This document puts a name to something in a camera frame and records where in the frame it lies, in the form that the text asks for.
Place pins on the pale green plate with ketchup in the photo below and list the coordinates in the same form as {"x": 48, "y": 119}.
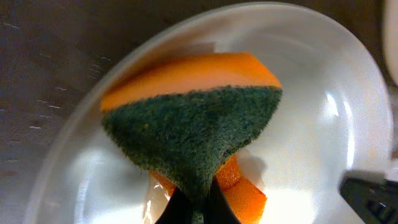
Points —
{"x": 334, "y": 121}

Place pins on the orange green sponge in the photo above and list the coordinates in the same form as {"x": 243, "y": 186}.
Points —
{"x": 183, "y": 119}

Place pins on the brown serving tray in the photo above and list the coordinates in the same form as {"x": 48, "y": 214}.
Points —
{"x": 53, "y": 53}

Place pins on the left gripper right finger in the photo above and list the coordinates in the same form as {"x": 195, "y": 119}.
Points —
{"x": 216, "y": 209}

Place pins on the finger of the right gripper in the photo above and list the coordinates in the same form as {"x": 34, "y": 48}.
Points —
{"x": 373, "y": 203}

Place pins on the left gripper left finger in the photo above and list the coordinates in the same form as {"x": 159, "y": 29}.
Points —
{"x": 178, "y": 210}

